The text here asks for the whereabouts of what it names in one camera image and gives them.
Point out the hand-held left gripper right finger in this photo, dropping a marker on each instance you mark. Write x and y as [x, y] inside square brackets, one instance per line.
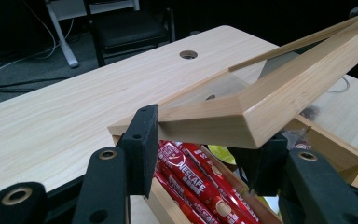
[267, 168]

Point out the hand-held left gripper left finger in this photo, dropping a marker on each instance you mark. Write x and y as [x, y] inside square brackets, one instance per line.
[140, 149]

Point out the wooden glass box lid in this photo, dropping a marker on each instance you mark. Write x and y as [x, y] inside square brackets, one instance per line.
[261, 115]

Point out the wooden tea box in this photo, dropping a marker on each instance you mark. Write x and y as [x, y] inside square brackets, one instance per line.
[332, 146]

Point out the yellow packet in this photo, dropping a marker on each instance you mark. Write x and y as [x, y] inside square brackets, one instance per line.
[220, 153]

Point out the pile of red coffee sticks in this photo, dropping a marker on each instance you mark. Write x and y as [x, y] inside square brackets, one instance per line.
[192, 177]

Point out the black folding chair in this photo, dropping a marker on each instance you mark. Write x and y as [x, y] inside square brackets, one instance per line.
[127, 29]

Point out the white desk frame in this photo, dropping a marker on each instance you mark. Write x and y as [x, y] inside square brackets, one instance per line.
[63, 40]

